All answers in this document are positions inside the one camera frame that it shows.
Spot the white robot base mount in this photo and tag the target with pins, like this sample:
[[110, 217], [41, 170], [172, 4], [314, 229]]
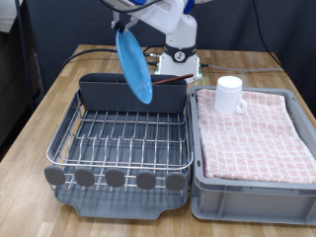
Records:
[[184, 70]]

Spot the pink checkered dish cloth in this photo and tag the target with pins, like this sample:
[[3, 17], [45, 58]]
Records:
[[256, 141]]

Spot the grey plastic crate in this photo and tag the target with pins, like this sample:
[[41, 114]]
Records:
[[247, 202]]

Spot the blue plastic plate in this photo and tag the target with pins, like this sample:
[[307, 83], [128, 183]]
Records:
[[135, 65]]

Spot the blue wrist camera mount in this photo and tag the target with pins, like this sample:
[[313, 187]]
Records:
[[138, 1]]

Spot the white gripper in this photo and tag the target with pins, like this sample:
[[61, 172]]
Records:
[[158, 15]]

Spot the dark grey cutlery caddy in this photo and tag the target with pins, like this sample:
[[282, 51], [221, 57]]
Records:
[[98, 95]]

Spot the grey plastic drain tray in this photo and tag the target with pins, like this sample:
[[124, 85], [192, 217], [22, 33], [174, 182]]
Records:
[[115, 205]]

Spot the white plastic mug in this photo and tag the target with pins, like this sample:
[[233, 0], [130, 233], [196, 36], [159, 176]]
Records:
[[227, 95]]

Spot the black metal pole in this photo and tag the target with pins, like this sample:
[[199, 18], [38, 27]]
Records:
[[24, 59]]

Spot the reddish brown wooden spoon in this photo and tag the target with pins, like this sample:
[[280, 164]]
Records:
[[171, 79]]

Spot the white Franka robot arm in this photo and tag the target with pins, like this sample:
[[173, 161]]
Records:
[[184, 36]]

